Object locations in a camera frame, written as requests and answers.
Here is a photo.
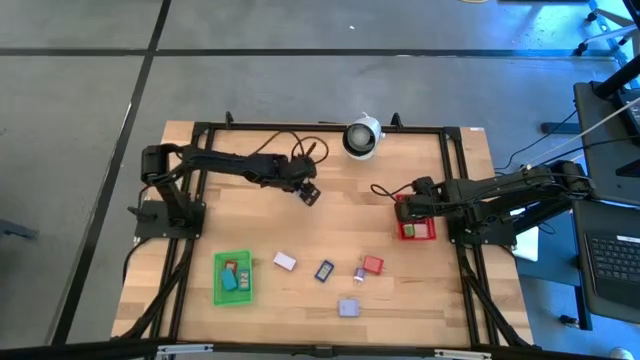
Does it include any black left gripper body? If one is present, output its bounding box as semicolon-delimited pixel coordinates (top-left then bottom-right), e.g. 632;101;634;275
282;157;318;191

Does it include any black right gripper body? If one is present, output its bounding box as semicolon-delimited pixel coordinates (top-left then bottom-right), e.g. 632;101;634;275
409;175;451;219

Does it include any black office chair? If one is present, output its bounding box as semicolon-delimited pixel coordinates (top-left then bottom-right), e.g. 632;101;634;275
574;0;640;56

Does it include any red plastic basket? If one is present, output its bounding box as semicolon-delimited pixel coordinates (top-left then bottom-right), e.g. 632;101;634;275
396;193;438;242

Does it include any red box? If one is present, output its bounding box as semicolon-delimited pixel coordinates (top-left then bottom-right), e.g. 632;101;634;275
362;255;385;276

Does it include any white box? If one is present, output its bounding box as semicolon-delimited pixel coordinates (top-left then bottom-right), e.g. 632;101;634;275
272;251;298;272

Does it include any dark blue card box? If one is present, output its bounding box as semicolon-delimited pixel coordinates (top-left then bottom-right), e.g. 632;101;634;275
314;259;335;284

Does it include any white sheet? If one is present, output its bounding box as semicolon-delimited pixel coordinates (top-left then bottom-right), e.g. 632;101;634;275
512;224;540;262

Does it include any green plastic basket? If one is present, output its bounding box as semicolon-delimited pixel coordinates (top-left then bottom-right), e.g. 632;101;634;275
213;249;254;307

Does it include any black desk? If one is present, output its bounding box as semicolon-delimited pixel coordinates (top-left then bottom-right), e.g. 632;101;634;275
542;64;640;331

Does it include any black laptop keyboard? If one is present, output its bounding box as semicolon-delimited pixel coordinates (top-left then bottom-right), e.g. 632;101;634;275
584;232;640;311

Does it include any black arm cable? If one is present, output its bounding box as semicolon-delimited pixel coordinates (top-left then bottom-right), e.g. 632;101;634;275
370;182;416;200

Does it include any brown arm cable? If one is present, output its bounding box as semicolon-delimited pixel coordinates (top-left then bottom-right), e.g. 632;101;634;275
252;130;330;166

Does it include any white overhead camera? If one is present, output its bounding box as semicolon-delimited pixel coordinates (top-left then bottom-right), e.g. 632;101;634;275
341;112;387;161

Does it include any black table frame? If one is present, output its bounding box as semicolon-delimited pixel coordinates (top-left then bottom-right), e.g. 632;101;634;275
110;110;536;351

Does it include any black floor cable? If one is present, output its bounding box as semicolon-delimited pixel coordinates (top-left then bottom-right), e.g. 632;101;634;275
494;109;579;172

